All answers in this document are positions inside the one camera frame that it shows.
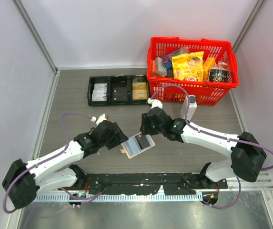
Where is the grey boxed item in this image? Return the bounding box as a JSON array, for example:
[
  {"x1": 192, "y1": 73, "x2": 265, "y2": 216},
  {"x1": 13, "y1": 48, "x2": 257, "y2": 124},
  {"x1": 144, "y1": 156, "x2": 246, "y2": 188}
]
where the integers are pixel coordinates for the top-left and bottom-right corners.
[{"x1": 152, "y1": 57, "x2": 167, "y2": 77}]

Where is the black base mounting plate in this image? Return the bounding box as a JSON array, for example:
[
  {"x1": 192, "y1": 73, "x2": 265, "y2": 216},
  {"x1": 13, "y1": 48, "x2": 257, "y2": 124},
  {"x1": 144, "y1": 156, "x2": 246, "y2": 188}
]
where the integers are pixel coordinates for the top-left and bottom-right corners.
[{"x1": 64, "y1": 173, "x2": 228, "y2": 196}]

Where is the white slotted cable duct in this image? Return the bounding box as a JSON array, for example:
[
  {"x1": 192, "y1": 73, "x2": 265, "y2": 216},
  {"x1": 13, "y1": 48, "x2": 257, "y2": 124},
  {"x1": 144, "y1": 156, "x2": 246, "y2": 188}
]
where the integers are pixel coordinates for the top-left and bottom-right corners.
[{"x1": 34, "y1": 191, "x2": 202, "y2": 203}]

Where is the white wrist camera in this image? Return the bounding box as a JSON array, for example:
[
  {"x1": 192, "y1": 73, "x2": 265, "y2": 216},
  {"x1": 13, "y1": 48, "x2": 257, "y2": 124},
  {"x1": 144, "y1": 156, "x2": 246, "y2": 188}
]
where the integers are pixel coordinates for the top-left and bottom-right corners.
[
  {"x1": 91, "y1": 114, "x2": 109, "y2": 125},
  {"x1": 147, "y1": 98, "x2": 162, "y2": 109}
]

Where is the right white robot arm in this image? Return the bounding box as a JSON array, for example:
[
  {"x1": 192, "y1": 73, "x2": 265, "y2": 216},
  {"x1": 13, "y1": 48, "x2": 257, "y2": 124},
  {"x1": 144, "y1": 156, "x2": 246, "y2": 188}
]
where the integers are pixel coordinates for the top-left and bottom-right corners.
[{"x1": 140, "y1": 107, "x2": 266, "y2": 188}]

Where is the orange snack box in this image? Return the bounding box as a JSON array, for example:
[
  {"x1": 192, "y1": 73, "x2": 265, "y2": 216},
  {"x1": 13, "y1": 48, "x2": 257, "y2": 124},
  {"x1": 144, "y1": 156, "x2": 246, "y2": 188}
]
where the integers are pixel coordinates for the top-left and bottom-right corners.
[{"x1": 203, "y1": 57, "x2": 216, "y2": 82}]

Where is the beige leather card holder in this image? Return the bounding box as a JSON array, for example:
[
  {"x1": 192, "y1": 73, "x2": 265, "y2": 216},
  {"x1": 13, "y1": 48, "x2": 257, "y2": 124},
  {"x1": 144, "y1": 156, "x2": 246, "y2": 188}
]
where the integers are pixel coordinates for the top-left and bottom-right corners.
[{"x1": 120, "y1": 132, "x2": 155, "y2": 159}]

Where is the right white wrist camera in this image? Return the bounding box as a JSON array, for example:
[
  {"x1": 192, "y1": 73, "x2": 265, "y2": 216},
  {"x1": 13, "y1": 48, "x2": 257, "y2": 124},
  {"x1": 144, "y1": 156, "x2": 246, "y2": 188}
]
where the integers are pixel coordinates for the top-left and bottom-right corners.
[{"x1": 147, "y1": 98, "x2": 162, "y2": 109}]

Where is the black credit card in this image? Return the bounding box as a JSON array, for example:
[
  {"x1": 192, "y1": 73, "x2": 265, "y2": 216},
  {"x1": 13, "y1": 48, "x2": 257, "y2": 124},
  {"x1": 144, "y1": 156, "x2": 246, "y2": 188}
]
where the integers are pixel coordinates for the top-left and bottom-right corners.
[{"x1": 135, "y1": 134, "x2": 152, "y2": 150}]

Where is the blue snack packet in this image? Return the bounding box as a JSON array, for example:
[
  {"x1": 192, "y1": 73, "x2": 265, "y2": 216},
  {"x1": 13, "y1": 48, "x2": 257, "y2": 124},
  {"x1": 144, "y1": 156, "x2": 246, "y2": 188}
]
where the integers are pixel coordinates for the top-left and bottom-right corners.
[{"x1": 162, "y1": 47, "x2": 189, "y2": 70}]

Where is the gold cards stack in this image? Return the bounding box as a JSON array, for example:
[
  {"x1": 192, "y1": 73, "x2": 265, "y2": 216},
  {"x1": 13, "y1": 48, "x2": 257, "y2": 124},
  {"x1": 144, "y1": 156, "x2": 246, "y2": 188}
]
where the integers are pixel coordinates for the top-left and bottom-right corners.
[{"x1": 132, "y1": 82, "x2": 148, "y2": 100}]

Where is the white plastic bottle black cap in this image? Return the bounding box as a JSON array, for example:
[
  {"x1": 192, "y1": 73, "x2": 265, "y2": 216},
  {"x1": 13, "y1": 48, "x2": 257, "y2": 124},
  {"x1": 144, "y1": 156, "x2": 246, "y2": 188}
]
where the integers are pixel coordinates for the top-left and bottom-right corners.
[{"x1": 181, "y1": 95, "x2": 197, "y2": 121}]

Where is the red plastic shopping basket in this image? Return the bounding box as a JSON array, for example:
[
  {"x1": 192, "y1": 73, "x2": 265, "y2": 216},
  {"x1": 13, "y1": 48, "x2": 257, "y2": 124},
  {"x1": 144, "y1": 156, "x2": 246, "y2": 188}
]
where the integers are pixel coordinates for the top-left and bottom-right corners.
[{"x1": 147, "y1": 37, "x2": 239, "y2": 105}]

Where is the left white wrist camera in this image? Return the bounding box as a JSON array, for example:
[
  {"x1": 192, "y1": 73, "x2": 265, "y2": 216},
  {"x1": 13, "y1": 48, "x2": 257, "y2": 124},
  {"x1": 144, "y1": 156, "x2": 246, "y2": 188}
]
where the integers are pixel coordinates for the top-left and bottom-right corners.
[{"x1": 91, "y1": 114, "x2": 109, "y2": 125}]

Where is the black card in tray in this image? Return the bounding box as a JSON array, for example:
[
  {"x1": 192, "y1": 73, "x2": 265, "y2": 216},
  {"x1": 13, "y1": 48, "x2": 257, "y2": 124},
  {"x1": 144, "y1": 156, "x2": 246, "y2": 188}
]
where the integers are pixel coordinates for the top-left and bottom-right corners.
[{"x1": 110, "y1": 83, "x2": 127, "y2": 103}]

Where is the black three-compartment card tray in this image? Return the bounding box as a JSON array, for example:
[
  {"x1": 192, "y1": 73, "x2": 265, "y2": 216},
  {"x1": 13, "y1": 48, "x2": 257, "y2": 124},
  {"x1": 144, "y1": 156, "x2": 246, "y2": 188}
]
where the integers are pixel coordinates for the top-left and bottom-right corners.
[{"x1": 87, "y1": 75, "x2": 151, "y2": 106}]

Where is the yellow snack bag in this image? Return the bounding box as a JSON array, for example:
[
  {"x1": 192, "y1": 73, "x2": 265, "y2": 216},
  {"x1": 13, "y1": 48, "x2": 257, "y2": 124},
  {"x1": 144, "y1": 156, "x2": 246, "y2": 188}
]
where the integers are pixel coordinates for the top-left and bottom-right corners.
[{"x1": 172, "y1": 52, "x2": 204, "y2": 82}]

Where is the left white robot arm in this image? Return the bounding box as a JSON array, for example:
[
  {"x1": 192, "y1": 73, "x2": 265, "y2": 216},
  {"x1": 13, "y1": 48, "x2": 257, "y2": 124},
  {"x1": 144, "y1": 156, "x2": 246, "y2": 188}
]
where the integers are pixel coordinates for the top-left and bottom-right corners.
[{"x1": 2, "y1": 120, "x2": 128, "y2": 213}]

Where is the white cards stack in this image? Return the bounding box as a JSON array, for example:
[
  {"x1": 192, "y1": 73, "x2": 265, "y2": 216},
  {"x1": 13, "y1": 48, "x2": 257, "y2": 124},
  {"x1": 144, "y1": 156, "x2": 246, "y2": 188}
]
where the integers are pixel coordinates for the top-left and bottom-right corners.
[{"x1": 91, "y1": 83, "x2": 107, "y2": 102}]

